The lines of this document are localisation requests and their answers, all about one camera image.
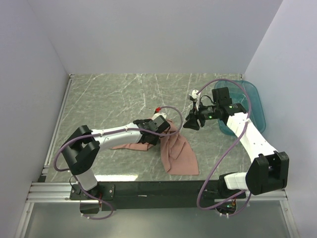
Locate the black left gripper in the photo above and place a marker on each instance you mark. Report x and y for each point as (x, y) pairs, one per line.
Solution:
(155, 142)

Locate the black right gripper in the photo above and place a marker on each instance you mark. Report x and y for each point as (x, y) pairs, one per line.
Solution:
(192, 123)

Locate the pink t-shirt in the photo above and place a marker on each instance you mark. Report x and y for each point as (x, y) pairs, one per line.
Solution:
(177, 156)

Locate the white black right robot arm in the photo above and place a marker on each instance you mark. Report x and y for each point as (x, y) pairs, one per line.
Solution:
(269, 168)

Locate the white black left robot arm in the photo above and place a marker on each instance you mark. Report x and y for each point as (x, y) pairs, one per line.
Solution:
(82, 147)

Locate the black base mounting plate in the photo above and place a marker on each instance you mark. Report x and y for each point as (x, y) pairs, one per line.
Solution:
(152, 194)

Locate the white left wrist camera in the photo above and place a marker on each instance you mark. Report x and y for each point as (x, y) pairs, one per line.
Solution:
(158, 113)

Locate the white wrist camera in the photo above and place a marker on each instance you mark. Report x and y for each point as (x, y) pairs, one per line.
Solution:
(158, 113)
(194, 96)

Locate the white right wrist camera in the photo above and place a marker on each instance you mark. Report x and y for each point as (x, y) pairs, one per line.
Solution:
(194, 96)

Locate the aluminium front frame rail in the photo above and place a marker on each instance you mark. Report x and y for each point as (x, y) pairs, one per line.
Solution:
(270, 196)

